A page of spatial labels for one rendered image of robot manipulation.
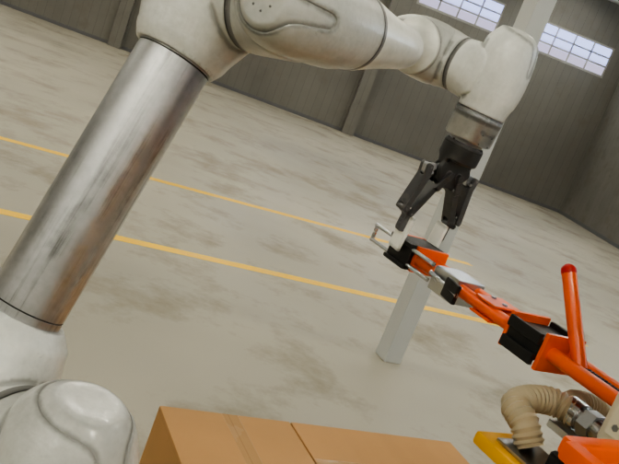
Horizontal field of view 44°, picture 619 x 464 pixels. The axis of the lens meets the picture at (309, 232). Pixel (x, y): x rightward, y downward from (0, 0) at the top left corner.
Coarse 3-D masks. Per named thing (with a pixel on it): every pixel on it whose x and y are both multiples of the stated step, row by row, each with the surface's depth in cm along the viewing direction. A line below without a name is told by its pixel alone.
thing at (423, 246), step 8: (416, 240) 144; (424, 240) 147; (416, 248) 140; (424, 248) 140; (432, 248) 143; (416, 256) 139; (432, 256) 141; (440, 256) 142; (448, 256) 143; (424, 272) 141
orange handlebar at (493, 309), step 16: (464, 288) 128; (480, 288) 131; (480, 304) 123; (496, 304) 122; (496, 320) 120; (560, 352) 110; (560, 368) 108; (576, 368) 106; (592, 368) 109; (592, 384) 103; (608, 400) 101; (560, 448) 78; (576, 448) 76; (592, 448) 78; (608, 448) 79
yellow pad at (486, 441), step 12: (480, 432) 103; (492, 432) 105; (480, 444) 103; (492, 444) 101; (504, 444) 101; (492, 456) 100; (504, 456) 99; (516, 456) 99; (528, 456) 100; (540, 456) 101; (552, 456) 97
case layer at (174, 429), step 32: (160, 416) 200; (192, 416) 203; (224, 416) 210; (160, 448) 195; (192, 448) 188; (224, 448) 194; (256, 448) 200; (288, 448) 206; (320, 448) 212; (352, 448) 219; (384, 448) 227; (416, 448) 234; (448, 448) 243
